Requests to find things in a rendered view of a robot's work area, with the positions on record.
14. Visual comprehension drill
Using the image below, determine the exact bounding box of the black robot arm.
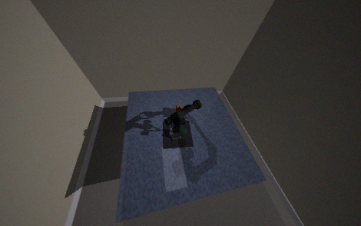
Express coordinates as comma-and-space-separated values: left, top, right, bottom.
164, 99, 202, 125

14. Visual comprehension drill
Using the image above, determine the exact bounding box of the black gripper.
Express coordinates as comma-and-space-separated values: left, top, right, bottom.
174, 122, 181, 133

